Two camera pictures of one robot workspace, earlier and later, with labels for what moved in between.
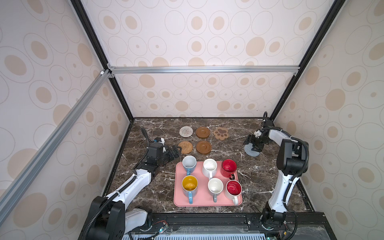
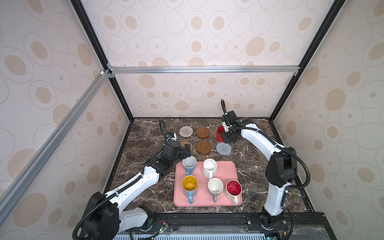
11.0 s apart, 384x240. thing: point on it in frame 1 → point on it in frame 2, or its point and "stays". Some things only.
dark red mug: [228, 167] → [220, 129]
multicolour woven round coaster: [186, 131] stays
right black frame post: [335, 8] stays
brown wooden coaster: [203, 147] stays
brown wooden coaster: [203, 132] stays
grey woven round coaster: [248, 149] → [223, 148]
